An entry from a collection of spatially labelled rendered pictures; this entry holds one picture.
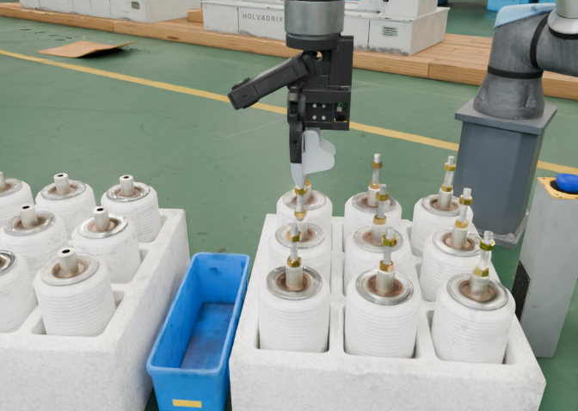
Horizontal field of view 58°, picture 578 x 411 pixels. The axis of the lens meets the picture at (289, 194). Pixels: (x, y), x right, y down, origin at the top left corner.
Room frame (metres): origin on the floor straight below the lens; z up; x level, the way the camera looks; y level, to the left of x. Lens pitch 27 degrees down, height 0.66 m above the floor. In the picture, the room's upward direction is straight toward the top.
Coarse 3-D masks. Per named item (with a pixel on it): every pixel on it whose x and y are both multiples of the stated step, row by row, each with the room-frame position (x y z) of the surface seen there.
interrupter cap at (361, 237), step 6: (360, 228) 0.69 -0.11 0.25; (366, 228) 0.70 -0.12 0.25; (354, 234) 0.68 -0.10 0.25; (360, 234) 0.68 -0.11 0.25; (366, 234) 0.68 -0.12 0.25; (396, 234) 0.68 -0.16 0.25; (354, 240) 0.66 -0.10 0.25; (360, 240) 0.66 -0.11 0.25; (366, 240) 0.66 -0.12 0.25; (402, 240) 0.66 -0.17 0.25; (360, 246) 0.64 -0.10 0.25; (366, 246) 0.64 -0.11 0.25; (372, 246) 0.64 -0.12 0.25; (378, 246) 0.64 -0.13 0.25; (396, 246) 0.64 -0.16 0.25; (402, 246) 0.65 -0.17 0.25; (372, 252) 0.63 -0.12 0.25; (378, 252) 0.63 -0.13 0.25
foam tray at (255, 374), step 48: (336, 240) 0.78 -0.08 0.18; (336, 288) 0.64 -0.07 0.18; (240, 336) 0.54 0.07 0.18; (336, 336) 0.54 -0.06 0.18; (240, 384) 0.49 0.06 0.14; (288, 384) 0.48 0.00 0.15; (336, 384) 0.48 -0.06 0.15; (384, 384) 0.47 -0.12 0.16; (432, 384) 0.47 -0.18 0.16; (480, 384) 0.46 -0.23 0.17; (528, 384) 0.46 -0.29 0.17
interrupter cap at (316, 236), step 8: (288, 224) 0.71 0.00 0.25; (312, 224) 0.70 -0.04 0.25; (280, 232) 0.68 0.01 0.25; (312, 232) 0.68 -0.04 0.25; (320, 232) 0.68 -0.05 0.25; (280, 240) 0.66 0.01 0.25; (304, 240) 0.66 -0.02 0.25; (312, 240) 0.66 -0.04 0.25; (320, 240) 0.66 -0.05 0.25; (304, 248) 0.64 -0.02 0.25
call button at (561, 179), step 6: (564, 174) 0.73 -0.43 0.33; (570, 174) 0.73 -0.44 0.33; (558, 180) 0.71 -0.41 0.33; (564, 180) 0.71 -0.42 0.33; (570, 180) 0.71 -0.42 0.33; (576, 180) 0.71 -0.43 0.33; (558, 186) 0.72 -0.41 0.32; (564, 186) 0.70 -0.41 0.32; (570, 186) 0.70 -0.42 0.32; (576, 186) 0.70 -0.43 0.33
